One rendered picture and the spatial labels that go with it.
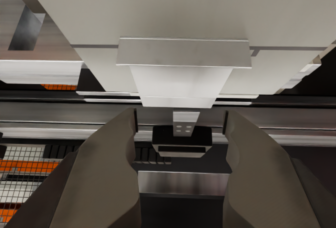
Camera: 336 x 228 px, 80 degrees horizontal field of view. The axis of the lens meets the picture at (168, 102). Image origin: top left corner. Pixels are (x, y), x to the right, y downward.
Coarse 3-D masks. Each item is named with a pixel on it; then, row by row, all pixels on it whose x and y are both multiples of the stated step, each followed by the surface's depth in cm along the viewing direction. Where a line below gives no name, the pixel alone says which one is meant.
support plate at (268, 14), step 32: (64, 0) 11; (96, 0) 11; (128, 0) 11; (160, 0) 11; (192, 0) 11; (224, 0) 11; (256, 0) 11; (288, 0) 10; (320, 0) 10; (64, 32) 13; (96, 32) 13; (128, 32) 13; (160, 32) 13; (192, 32) 13; (224, 32) 13; (256, 32) 13; (288, 32) 13; (320, 32) 13; (96, 64) 17; (256, 64) 16; (288, 64) 16
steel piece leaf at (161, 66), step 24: (120, 48) 13; (144, 48) 13; (168, 48) 13; (192, 48) 13; (216, 48) 13; (240, 48) 13; (144, 72) 18; (168, 72) 17; (192, 72) 17; (216, 72) 17; (168, 96) 22; (192, 96) 22; (216, 96) 22
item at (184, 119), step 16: (176, 112) 26; (192, 112) 26; (160, 128) 41; (176, 128) 34; (192, 128) 34; (208, 128) 41; (160, 144) 40; (176, 144) 40; (192, 144) 40; (208, 144) 39
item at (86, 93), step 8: (80, 72) 23; (88, 72) 23; (80, 80) 23; (88, 80) 23; (96, 80) 23; (80, 88) 23; (88, 88) 23; (96, 88) 22; (88, 96) 24; (96, 96) 24; (104, 96) 24; (112, 96) 24; (120, 96) 24; (128, 96) 24; (136, 96) 24; (240, 104) 24; (248, 104) 24
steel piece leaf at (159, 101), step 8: (144, 96) 23; (152, 96) 22; (160, 96) 22; (144, 104) 25; (152, 104) 25; (160, 104) 25; (168, 104) 25; (176, 104) 25; (184, 104) 24; (192, 104) 24; (200, 104) 24; (208, 104) 24
